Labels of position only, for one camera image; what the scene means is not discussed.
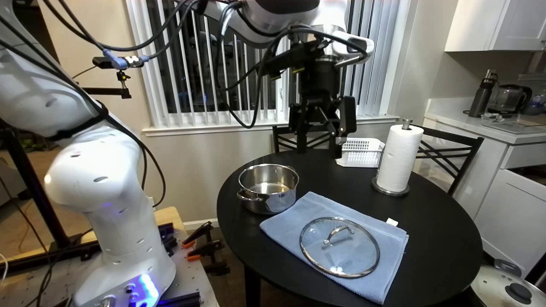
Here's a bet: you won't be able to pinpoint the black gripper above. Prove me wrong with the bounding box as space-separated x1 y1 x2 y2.
289 54 345 160

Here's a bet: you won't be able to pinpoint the glass lid with steel handle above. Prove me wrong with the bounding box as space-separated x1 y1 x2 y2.
297 215 383 280

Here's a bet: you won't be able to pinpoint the stainless steel pot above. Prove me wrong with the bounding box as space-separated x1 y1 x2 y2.
236 162 303 216

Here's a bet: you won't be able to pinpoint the clear plastic container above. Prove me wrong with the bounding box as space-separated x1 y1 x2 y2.
335 135 386 169

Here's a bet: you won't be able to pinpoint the white paper towel roll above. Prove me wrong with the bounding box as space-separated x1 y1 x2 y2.
374 123 425 194

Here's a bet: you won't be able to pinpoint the metal paper towel holder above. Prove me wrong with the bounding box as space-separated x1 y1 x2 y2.
371 118 415 199

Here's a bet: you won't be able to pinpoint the white vertical window blinds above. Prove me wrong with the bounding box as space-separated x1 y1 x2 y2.
127 0 412 129

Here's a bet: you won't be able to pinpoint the blue cloth towel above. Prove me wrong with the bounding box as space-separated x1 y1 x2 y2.
258 189 412 307

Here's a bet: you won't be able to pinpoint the black chair with crossed back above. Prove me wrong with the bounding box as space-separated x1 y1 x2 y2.
417 124 485 198

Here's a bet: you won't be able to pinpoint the black orange clamp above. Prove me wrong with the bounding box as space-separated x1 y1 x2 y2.
187 240 231 276
181 222 217 247

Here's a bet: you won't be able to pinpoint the round black table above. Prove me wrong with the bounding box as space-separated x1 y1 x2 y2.
216 148 485 307

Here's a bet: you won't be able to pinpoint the dark water bottle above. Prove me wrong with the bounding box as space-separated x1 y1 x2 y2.
466 68 500 119

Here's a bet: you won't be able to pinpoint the blue black clamp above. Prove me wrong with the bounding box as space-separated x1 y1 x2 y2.
159 222 180 256

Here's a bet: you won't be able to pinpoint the robot mounting platform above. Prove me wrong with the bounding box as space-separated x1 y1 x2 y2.
0 205 221 307

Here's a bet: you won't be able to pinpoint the black kettle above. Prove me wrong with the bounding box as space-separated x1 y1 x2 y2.
487 83 535 119

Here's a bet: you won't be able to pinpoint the white kitchen counter cabinet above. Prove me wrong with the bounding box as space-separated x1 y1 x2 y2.
424 95 546 280

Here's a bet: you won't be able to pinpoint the white round cooker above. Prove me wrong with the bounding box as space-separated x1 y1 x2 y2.
470 257 546 307

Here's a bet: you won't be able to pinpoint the black tripod stand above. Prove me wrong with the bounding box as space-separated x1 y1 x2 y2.
0 124 105 274

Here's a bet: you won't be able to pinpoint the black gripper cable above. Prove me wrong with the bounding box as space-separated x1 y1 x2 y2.
219 22 297 131

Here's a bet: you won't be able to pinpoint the white wall cabinet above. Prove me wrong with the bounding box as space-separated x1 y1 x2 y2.
444 0 546 54

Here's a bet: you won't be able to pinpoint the black camera on mount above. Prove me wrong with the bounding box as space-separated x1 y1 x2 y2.
82 49 147 100

